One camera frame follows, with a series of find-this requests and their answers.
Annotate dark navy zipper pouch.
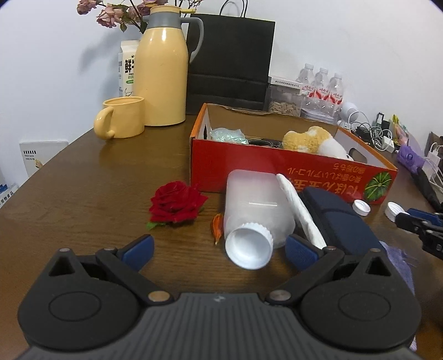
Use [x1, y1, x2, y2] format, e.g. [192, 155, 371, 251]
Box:
[299, 187, 386, 256]

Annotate translucent white plastic jar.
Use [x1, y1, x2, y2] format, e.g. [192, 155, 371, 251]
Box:
[224, 169, 296, 270]

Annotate white bottle cap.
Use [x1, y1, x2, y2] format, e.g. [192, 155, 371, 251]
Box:
[384, 202, 405, 223]
[352, 199, 371, 217]

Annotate red artificial rose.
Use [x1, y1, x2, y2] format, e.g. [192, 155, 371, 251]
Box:
[146, 181, 208, 230]

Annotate small orange item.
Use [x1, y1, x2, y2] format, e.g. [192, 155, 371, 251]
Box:
[210, 213, 224, 245]

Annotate yellow white plush toy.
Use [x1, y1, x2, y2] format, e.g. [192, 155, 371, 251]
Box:
[282, 126, 354, 161]

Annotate clear green plastic bag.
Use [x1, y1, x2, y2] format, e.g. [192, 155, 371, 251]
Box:
[210, 127, 249, 145]

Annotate purple packet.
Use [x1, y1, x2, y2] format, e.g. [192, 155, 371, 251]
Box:
[396, 144, 425, 174]

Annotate colourful snack packets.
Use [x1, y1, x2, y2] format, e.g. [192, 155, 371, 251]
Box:
[392, 114, 409, 146]

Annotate red cardboard pumpkin box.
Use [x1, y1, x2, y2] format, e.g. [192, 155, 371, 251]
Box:
[189, 104, 397, 205]

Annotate white round robot figurine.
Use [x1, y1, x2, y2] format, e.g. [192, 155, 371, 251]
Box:
[337, 102, 360, 130]

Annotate white booklet on left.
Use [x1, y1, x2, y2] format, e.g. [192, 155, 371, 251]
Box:
[20, 140, 68, 177]

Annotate yellow ceramic mug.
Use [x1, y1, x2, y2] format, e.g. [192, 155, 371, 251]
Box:
[93, 96, 145, 140]

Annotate left water bottle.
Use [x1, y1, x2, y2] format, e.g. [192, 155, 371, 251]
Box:
[297, 63, 316, 110]

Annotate water bottle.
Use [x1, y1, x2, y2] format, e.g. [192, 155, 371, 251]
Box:
[297, 63, 316, 110]
[314, 68, 329, 114]
[325, 73, 344, 118]

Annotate clear seed storage container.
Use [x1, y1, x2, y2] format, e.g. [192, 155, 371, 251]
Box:
[268, 85, 303, 117]

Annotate right water bottle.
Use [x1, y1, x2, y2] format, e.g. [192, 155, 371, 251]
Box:
[325, 73, 344, 118]

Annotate middle water bottle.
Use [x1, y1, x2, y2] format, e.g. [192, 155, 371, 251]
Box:
[314, 68, 329, 114]

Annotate white flat box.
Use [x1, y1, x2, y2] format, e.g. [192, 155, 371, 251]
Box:
[268, 76, 303, 90]

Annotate yellow thermos jug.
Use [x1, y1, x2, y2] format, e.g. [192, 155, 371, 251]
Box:
[133, 5, 204, 127]

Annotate milk carton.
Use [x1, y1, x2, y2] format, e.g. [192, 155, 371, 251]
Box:
[118, 40, 139, 97]

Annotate black paper shopping bag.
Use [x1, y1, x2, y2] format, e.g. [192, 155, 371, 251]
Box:
[186, 14, 275, 115]

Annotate dried pink flower bouquet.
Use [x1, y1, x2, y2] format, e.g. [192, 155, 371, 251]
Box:
[77, 0, 201, 34]

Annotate tangled charger cables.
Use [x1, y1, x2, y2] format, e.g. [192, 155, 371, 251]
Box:
[351, 111, 397, 154]

